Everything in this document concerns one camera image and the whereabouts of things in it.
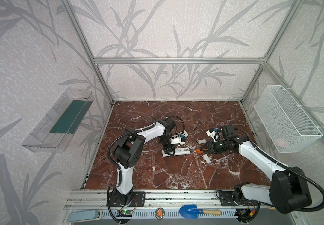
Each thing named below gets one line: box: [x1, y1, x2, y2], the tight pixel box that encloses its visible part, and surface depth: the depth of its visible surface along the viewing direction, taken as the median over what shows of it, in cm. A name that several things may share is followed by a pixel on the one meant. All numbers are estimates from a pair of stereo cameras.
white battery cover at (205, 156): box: [203, 154, 212, 164], surface depth 90 cm
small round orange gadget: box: [154, 207, 166, 220], surface depth 71 cm
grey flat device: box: [66, 210, 103, 224], surface depth 67 cm
